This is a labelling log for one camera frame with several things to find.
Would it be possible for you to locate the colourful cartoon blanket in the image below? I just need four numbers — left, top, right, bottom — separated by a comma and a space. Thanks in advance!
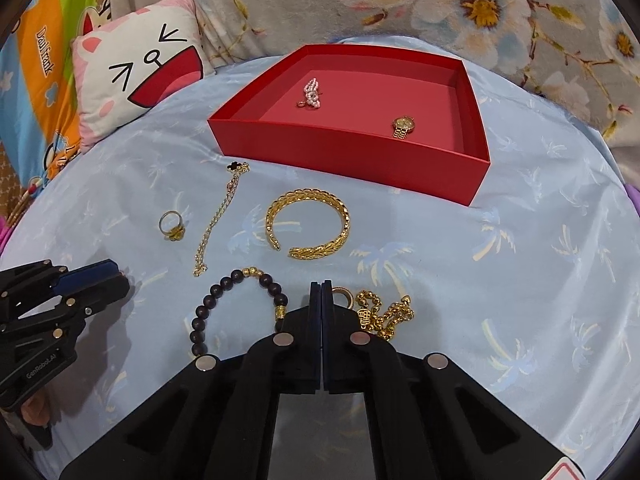
0, 0, 121, 223

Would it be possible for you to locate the thin gold clover chain bracelet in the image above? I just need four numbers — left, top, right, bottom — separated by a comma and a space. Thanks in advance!
193, 161, 251, 277

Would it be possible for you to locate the dark wooden bead bracelet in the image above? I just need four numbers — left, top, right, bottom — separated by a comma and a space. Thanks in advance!
189, 267, 290, 359

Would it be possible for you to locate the pink pearl bracelet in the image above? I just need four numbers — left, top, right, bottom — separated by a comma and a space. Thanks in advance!
299, 78, 324, 109

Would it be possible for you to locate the light blue palm-print sheet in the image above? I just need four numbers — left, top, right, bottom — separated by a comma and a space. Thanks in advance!
0, 35, 640, 480

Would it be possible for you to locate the cat face pillow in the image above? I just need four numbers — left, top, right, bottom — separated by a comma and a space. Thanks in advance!
71, 0, 217, 154

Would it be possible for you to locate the red cardboard box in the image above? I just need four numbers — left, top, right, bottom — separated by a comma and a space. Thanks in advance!
206, 44, 492, 207

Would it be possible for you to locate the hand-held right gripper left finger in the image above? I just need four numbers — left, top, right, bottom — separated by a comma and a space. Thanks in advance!
59, 281, 321, 480

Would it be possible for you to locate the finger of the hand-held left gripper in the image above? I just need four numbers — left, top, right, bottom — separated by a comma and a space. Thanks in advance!
47, 272, 132, 358
0, 259, 121, 317

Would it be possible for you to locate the gold wristwatch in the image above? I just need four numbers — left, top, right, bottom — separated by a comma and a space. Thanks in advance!
391, 115, 417, 141

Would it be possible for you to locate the gold cuff bangle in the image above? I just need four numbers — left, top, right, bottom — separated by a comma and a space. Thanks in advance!
265, 189, 351, 260

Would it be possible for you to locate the gold flower ring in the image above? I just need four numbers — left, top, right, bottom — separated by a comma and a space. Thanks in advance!
159, 210, 189, 241

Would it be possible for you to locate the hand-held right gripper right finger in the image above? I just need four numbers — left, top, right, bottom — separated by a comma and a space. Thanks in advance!
322, 281, 587, 480

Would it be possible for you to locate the chunky gold chain bracelet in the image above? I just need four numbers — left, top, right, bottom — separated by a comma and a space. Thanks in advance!
354, 287, 416, 344

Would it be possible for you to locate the person's left hand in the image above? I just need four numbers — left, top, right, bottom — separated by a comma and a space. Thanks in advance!
21, 394, 57, 427

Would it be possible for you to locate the grey floral blanket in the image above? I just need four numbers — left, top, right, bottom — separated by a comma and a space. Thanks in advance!
97, 0, 640, 163

